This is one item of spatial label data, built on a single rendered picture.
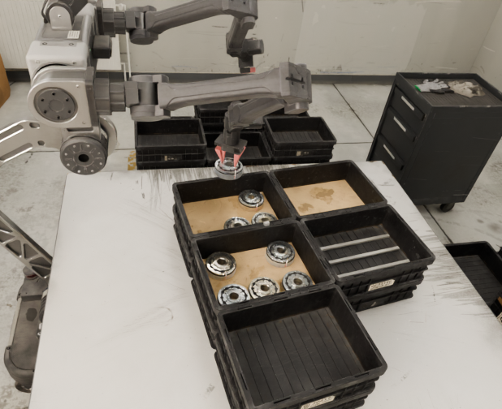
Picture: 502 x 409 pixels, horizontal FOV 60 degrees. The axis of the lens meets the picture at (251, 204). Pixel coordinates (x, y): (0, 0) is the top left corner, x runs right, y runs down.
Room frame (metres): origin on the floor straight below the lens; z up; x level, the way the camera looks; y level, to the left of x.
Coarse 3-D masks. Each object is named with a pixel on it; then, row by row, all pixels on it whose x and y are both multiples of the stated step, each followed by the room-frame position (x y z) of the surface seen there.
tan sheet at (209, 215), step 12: (192, 204) 1.27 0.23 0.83; (204, 204) 1.28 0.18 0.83; (216, 204) 1.29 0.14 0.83; (228, 204) 1.30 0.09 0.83; (264, 204) 1.33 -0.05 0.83; (192, 216) 1.20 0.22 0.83; (204, 216) 1.21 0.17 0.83; (216, 216) 1.22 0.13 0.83; (228, 216) 1.23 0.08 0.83; (240, 216) 1.24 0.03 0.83; (252, 216) 1.25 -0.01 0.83; (192, 228) 1.14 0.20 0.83; (204, 228) 1.15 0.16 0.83; (216, 228) 1.16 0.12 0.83
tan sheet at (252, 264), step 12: (240, 252) 1.05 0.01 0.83; (252, 252) 1.06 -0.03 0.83; (264, 252) 1.07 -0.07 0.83; (204, 264) 0.98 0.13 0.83; (240, 264) 1.00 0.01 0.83; (252, 264) 1.01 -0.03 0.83; (264, 264) 1.02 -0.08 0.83; (300, 264) 1.04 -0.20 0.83; (240, 276) 0.95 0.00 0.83; (252, 276) 0.95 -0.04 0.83; (264, 276) 0.96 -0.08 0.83; (276, 276) 0.97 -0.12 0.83; (216, 288) 0.88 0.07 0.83
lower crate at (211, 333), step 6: (192, 270) 0.96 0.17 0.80; (192, 282) 0.98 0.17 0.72; (198, 288) 0.88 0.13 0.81; (198, 294) 0.90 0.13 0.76; (198, 300) 0.91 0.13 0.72; (198, 306) 0.88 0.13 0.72; (204, 306) 0.82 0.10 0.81; (204, 312) 0.83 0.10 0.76; (204, 318) 0.84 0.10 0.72; (204, 324) 0.82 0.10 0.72; (210, 324) 0.75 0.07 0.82; (210, 330) 0.77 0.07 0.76; (216, 330) 0.73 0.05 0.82; (210, 336) 0.77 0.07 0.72; (210, 342) 0.75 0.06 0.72
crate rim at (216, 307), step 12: (252, 228) 1.08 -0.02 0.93; (264, 228) 1.09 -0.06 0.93; (300, 228) 1.12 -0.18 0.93; (192, 240) 0.98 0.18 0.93; (324, 264) 0.97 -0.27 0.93; (204, 276) 0.84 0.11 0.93; (300, 288) 0.85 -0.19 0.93; (312, 288) 0.86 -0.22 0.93; (216, 300) 0.76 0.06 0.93; (252, 300) 0.78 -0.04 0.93; (216, 312) 0.73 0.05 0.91
